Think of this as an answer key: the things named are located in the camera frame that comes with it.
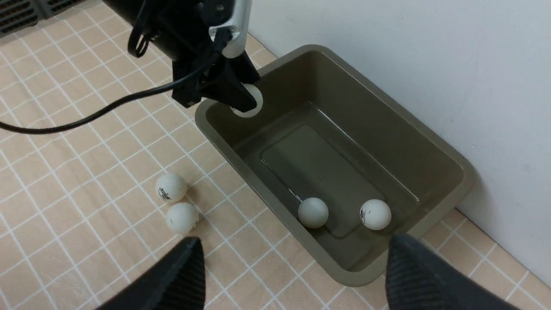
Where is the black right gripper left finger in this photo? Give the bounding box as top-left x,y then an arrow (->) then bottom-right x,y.
98,237 -> 206,310

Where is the white ball with logo centre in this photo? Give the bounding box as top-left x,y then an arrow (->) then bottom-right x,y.
359,199 -> 392,231

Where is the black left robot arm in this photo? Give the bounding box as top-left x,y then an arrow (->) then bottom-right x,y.
106,0 -> 263,116

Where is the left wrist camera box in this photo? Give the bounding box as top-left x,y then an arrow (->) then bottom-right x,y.
201,0 -> 252,59

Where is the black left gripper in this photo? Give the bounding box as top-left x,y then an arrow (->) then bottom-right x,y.
171,43 -> 260,112

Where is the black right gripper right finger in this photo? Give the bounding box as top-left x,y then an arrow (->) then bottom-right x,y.
385,233 -> 517,310

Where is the dark vented equipment box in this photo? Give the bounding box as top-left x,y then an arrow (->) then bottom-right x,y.
0,0 -> 84,38

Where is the olive green plastic bin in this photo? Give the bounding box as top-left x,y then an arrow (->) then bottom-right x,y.
195,45 -> 477,287

